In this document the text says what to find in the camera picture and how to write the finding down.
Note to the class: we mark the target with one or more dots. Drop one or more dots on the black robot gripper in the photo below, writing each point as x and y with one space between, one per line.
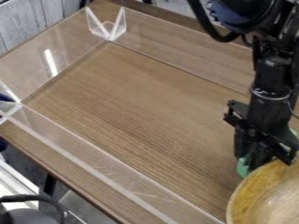
263 135

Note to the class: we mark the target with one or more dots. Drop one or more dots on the green rectangular block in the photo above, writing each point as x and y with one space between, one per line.
241 167

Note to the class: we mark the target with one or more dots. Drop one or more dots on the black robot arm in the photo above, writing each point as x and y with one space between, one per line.
267 26

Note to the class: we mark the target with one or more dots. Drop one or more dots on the brown wooden bowl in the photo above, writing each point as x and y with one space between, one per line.
265 198

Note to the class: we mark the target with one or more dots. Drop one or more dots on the grey metal plate with screw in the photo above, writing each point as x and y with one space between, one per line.
80 211

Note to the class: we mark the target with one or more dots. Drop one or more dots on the black table leg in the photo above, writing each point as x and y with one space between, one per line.
49 185

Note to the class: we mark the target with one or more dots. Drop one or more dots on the blue object at left edge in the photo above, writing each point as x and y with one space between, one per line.
5 98

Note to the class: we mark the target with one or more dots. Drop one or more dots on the clear acrylic corner bracket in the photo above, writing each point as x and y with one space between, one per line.
107 30

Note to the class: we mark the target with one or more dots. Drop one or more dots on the clear acrylic front wall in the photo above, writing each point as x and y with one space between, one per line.
119 190

